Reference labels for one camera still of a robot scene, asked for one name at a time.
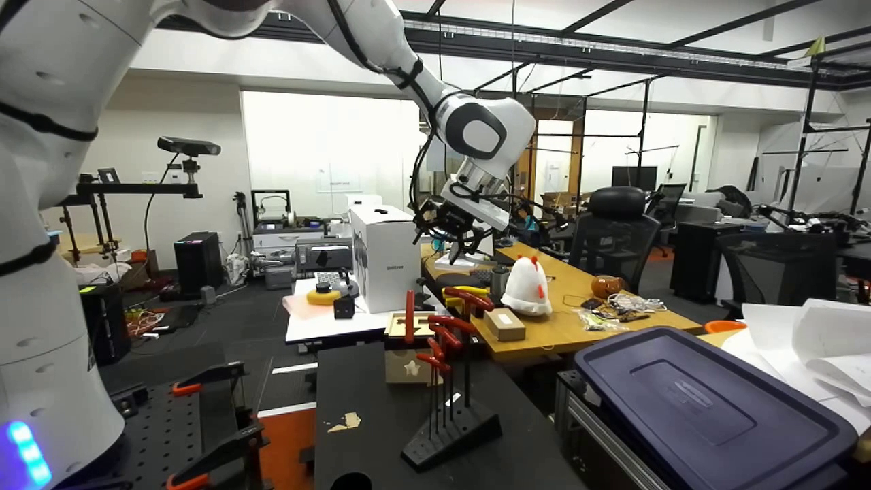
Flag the grey desktop device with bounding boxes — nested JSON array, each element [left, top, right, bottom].
[[293, 237, 357, 275]]

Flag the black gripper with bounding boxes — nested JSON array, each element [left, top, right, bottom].
[[410, 191, 500, 270]]

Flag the crumpled foil wrappers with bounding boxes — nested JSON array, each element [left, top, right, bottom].
[[575, 287, 669, 334]]

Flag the small tan box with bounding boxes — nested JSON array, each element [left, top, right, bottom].
[[481, 305, 532, 345]]

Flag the white cone-shaped bag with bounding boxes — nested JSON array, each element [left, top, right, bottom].
[[499, 253, 556, 320]]

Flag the small black mount block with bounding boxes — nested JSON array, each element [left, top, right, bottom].
[[333, 278, 359, 320]]

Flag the black clamp with orange grip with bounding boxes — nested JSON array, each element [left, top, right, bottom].
[[164, 419, 273, 490], [170, 358, 247, 399]]

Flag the black computer tower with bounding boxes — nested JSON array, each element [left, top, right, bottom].
[[172, 229, 225, 294]]

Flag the small wooden shape piece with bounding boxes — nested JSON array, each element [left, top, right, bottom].
[[323, 409, 364, 436]]

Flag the brown ball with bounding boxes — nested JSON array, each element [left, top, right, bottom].
[[590, 271, 628, 302]]

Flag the black mesh office chair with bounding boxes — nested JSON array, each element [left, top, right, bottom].
[[719, 229, 843, 320]]

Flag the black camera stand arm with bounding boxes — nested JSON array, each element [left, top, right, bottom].
[[50, 166, 204, 267]]

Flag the black camera on stand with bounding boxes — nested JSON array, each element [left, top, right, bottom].
[[156, 132, 224, 161]]

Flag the white computer case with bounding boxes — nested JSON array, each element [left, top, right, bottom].
[[349, 198, 424, 315]]

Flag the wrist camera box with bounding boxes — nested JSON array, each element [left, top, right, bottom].
[[440, 176, 511, 232]]

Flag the black cabinet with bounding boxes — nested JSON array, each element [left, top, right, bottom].
[[669, 218, 730, 305]]

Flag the wooden office desk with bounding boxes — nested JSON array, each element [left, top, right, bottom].
[[417, 238, 708, 368]]

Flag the dark computer monitor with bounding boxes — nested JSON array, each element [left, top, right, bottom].
[[610, 164, 661, 194]]

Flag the black frame 3D printer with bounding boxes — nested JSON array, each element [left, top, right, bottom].
[[251, 188, 296, 232]]

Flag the navy plastic tote lid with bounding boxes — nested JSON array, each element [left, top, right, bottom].
[[572, 324, 860, 490]]

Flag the small white table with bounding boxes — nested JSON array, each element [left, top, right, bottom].
[[284, 275, 450, 349]]

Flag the black hex key stand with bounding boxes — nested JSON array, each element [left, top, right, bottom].
[[400, 403, 504, 471]]

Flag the black office chair with headrest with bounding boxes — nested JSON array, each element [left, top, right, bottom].
[[567, 185, 665, 294]]

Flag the black perforated breadboard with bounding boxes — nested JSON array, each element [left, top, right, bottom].
[[85, 379, 265, 490]]

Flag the white paper sheets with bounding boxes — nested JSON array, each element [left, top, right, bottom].
[[719, 297, 871, 437]]

